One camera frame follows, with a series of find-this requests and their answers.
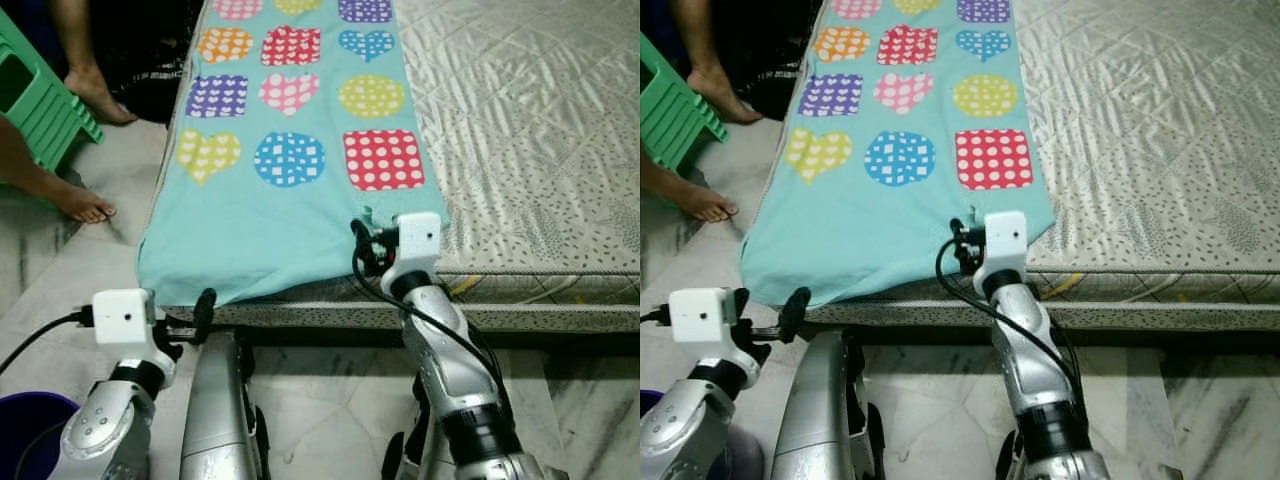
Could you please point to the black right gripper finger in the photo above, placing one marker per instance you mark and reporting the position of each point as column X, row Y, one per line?
column 361, row 245
column 957, row 232

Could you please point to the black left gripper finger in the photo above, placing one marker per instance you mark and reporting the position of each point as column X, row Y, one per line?
column 204, row 312
column 741, row 300
column 794, row 312

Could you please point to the teal blanket with colourful patches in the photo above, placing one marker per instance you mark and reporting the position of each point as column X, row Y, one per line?
column 290, row 150
column 900, row 150

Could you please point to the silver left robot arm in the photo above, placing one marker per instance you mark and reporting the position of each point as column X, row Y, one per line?
column 110, row 430
column 690, row 430

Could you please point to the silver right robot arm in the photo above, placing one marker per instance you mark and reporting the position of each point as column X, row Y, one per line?
column 460, row 390
column 1045, row 390

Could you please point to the grey left robot leg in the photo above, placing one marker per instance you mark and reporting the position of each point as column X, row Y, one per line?
column 820, row 420
column 220, row 420

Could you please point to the purple plastic bucket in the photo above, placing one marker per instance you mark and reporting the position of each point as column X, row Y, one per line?
column 30, row 435
column 650, row 405

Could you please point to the white quilted mattress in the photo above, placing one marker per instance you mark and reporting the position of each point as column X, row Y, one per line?
column 530, row 150
column 1150, row 150

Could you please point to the green plastic stool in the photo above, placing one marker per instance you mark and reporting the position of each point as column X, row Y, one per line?
column 35, row 100
column 670, row 110

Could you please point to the person in black shirt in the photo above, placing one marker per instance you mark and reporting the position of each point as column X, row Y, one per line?
column 75, row 100
column 705, row 100

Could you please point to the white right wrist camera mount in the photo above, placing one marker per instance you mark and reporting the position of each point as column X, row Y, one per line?
column 1003, row 240
column 415, row 245

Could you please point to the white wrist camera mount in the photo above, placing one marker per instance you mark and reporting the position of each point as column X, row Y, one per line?
column 700, row 318
column 1003, row 240
column 415, row 245
column 125, row 318

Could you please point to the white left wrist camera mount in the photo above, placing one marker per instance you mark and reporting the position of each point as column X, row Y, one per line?
column 125, row 318
column 700, row 318

